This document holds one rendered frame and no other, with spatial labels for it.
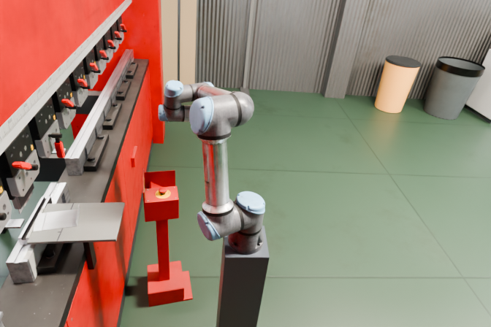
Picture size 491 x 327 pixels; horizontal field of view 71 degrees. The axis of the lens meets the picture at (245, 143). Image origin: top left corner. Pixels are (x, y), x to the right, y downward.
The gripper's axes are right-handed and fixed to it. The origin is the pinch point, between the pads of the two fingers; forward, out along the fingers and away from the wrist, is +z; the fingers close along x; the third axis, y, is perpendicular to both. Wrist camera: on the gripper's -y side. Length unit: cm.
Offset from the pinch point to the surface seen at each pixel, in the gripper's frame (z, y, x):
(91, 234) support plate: -59, -54, 2
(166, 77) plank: -6, 252, 175
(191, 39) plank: 21, 269, 127
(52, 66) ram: -72, -3, -26
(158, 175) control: -34, -4, 38
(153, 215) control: -37, -25, 41
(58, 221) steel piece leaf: -70, -46, 5
